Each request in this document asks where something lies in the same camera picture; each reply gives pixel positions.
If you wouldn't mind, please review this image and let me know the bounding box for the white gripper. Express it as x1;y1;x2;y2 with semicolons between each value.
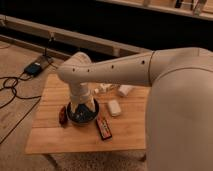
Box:
69;83;92;112

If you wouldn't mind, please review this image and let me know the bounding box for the upper wooden shelf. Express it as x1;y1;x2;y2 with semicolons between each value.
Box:
97;0;213;21

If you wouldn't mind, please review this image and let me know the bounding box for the dark ceramic bowl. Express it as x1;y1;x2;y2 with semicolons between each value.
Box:
66;100;99;124

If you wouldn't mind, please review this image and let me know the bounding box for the red black candy bar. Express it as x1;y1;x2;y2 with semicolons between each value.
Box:
96;116;112;140

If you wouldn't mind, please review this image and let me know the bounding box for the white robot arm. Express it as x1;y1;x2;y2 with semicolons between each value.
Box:
58;48;213;171

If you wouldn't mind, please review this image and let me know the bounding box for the black floor cable left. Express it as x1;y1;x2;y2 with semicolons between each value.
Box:
0;73;42;145

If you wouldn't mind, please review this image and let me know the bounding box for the small white crumpled object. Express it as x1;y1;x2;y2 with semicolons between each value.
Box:
94;83;114;94

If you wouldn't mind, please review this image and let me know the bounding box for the dark red pepper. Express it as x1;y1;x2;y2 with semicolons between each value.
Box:
59;106;68;125

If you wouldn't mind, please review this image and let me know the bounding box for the blue black power adapter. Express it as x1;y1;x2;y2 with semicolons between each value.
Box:
24;63;42;76

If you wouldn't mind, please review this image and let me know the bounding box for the long wooden shelf rail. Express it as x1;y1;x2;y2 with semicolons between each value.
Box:
0;14;150;57

